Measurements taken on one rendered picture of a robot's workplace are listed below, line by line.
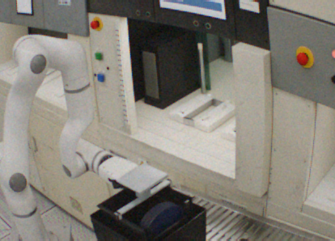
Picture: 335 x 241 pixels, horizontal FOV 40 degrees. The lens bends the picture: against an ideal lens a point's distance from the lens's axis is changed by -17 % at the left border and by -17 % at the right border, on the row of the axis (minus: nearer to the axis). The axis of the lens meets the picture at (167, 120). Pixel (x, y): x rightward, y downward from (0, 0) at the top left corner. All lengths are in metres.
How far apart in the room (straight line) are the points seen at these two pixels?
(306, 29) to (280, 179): 0.59
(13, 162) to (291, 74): 0.90
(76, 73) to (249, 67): 0.52
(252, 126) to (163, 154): 0.54
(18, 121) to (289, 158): 0.89
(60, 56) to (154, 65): 0.84
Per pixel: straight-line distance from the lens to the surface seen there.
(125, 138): 2.24
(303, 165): 1.69
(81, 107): 1.62
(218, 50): 2.87
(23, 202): 1.69
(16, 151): 1.56
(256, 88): 1.60
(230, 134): 2.10
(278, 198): 1.83
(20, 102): 1.52
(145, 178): 1.57
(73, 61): 1.55
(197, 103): 2.34
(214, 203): 1.97
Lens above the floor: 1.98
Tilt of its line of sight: 29 degrees down
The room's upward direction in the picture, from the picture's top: 5 degrees counter-clockwise
